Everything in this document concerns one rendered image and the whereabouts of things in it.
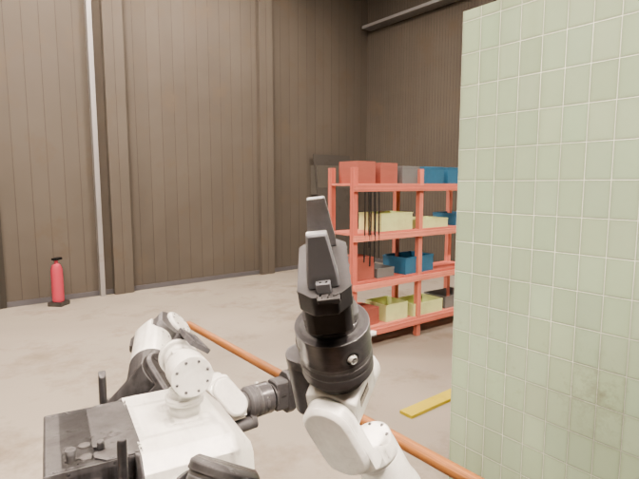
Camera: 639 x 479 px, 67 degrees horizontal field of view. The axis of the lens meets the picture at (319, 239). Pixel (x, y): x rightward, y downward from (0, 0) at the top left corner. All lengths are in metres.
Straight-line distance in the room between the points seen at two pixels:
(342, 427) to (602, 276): 1.72
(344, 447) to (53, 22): 8.33
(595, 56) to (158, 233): 7.54
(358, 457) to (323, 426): 0.06
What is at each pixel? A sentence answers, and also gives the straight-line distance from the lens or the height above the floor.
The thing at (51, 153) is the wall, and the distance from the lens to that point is 8.34.
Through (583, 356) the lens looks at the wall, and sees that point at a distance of 2.30.
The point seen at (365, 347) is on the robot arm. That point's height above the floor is 1.60.
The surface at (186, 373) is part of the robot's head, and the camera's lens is 0.81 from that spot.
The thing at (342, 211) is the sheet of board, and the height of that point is 1.20.
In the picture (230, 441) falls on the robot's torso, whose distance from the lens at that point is 0.81.
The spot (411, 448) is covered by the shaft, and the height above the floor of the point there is 1.20.
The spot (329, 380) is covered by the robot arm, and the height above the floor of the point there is 1.56.
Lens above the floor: 1.78
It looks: 7 degrees down
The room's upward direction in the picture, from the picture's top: straight up
